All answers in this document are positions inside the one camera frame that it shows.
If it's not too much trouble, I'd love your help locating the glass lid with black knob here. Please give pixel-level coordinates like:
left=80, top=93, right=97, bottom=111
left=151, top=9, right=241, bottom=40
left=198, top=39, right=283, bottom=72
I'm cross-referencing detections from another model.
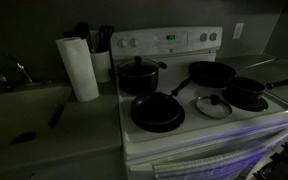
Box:
left=195, top=93, right=233, bottom=120

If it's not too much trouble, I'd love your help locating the black stock pot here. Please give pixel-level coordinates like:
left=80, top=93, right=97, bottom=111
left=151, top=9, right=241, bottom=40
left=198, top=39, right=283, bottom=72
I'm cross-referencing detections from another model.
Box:
left=117, top=59, right=168, bottom=94

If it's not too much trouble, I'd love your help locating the pot lid with black knob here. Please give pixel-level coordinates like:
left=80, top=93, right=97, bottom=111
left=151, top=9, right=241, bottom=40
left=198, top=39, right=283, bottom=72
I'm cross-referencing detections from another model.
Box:
left=118, top=55, right=160, bottom=77

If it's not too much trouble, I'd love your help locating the small black frying pan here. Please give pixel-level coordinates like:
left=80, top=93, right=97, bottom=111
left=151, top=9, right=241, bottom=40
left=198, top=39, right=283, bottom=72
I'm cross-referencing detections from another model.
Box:
left=130, top=77, right=192, bottom=125

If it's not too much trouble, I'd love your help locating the white utensil holder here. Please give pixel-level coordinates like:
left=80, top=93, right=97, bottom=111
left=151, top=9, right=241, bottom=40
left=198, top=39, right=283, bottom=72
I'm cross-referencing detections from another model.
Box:
left=89, top=49, right=113, bottom=84

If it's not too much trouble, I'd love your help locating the white electric stove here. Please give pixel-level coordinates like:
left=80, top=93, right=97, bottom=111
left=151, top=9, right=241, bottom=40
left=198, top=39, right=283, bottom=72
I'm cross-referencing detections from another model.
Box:
left=109, top=26, right=288, bottom=180

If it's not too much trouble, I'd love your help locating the white paper towel roll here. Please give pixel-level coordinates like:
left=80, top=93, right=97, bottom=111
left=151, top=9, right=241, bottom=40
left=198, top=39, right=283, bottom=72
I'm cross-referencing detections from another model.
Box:
left=55, top=36, right=101, bottom=103

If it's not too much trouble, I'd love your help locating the black slotted spatula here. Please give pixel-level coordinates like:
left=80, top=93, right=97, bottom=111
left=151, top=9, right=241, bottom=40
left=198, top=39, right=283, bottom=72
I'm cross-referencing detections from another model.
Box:
left=97, top=25, right=115, bottom=54

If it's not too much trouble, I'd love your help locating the large black frying pan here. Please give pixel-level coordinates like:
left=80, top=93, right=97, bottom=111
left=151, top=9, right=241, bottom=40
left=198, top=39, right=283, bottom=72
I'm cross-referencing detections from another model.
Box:
left=188, top=58, right=280, bottom=89

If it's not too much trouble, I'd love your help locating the black ladle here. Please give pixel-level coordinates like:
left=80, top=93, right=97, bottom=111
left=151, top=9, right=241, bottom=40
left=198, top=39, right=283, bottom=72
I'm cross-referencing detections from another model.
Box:
left=74, top=21, right=92, bottom=51

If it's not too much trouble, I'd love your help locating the striped dish towel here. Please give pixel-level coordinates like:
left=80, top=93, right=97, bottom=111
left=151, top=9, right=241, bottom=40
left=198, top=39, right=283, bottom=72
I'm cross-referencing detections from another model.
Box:
left=152, top=146, right=275, bottom=180

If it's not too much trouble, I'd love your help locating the small black saucepan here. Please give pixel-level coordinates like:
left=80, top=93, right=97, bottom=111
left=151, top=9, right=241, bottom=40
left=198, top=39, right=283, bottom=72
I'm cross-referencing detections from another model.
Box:
left=225, top=76, right=288, bottom=105

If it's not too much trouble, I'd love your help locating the metal faucet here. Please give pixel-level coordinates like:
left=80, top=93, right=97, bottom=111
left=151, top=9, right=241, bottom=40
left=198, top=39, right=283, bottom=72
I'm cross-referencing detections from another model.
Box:
left=0, top=53, right=35, bottom=93

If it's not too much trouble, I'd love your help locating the white kitchen sink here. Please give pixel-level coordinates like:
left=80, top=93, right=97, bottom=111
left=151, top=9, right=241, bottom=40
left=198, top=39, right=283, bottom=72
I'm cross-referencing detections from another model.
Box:
left=0, top=83, right=73, bottom=151

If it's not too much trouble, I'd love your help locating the blue handled dish brush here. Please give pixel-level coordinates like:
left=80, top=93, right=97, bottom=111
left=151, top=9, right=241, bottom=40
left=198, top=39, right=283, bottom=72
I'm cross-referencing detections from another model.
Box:
left=47, top=103, right=65, bottom=129

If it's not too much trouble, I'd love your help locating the white wall outlet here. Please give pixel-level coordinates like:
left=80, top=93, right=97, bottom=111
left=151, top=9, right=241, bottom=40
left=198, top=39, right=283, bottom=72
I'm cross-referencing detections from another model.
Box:
left=232, top=22, right=245, bottom=40

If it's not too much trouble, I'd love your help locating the black equipment frame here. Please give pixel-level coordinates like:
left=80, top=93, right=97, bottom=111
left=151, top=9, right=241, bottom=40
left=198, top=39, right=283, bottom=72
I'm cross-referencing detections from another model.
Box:
left=252, top=141, right=288, bottom=180

